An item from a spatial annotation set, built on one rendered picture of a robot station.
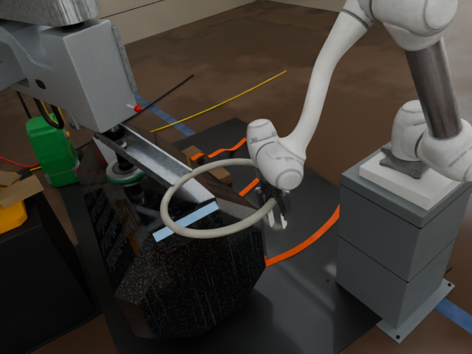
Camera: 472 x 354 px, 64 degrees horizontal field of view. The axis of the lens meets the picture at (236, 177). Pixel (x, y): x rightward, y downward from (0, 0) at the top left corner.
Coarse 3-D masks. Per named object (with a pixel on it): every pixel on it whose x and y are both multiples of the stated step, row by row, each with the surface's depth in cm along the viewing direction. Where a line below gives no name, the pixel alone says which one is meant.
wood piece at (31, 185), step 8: (32, 176) 195; (16, 184) 191; (24, 184) 190; (32, 184) 189; (40, 184) 190; (0, 192) 187; (8, 192) 186; (16, 192) 185; (24, 192) 187; (32, 192) 190; (0, 200) 182; (8, 200) 184; (16, 200) 186
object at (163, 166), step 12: (96, 132) 177; (132, 132) 179; (108, 144) 176; (144, 144) 177; (132, 156) 168; (144, 156) 174; (156, 156) 175; (168, 156) 169; (144, 168) 166; (156, 168) 170; (168, 168) 170; (180, 168) 168; (156, 180) 165; (168, 180) 159
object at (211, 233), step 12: (204, 168) 167; (180, 180) 162; (168, 192) 156; (168, 204) 152; (264, 204) 135; (168, 216) 142; (252, 216) 131; (180, 228) 134; (216, 228) 130; (228, 228) 128; (240, 228) 129
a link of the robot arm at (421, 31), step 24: (384, 0) 98; (408, 0) 91; (432, 0) 88; (456, 0) 89; (384, 24) 102; (408, 24) 94; (432, 24) 91; (408, 48) 102; (432, 48) 102; (432, 72) 107; (432, 96) 113; (432, 120) 121; (456, 120) 120; (432, 144) 128; (456, 144) 123; (432, 168) 137; (456, 168) 126
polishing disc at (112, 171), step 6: (114, 162) 195; (108, 168) 192; (114, 168) 191; (132, 168) 189; (108, 174) 187; (114, 174) 186; (120, 174) 186; (126, 174) 185; (132, 174) 184; (138, 174) 185; (114, 180) 185; (120, 180) 184
